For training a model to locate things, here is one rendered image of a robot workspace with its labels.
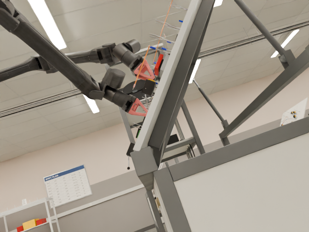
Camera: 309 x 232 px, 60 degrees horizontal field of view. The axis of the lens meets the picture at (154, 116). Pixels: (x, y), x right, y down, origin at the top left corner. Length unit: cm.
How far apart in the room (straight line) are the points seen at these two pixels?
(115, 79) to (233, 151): 53
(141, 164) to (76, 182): 793
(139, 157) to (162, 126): 19
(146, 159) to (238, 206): 25
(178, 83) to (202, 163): 32
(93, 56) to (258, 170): 81
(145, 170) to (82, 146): 810
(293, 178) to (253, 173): 10
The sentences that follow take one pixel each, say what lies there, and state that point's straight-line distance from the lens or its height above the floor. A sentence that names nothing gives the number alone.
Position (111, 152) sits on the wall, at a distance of 858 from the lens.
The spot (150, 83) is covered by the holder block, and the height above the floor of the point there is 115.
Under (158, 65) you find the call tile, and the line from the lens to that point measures 82.
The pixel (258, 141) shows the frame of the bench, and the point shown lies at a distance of 75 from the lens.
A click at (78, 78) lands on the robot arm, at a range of 102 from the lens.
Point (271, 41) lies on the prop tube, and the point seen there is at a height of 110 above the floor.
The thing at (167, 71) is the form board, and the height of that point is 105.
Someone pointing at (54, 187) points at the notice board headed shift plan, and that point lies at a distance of 876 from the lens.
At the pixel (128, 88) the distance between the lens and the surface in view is 217.
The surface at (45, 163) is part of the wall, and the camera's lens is 898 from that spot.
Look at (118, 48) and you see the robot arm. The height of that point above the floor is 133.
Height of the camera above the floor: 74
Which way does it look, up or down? 16 degrees up
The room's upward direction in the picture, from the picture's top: 20 degrees counter-clockwise
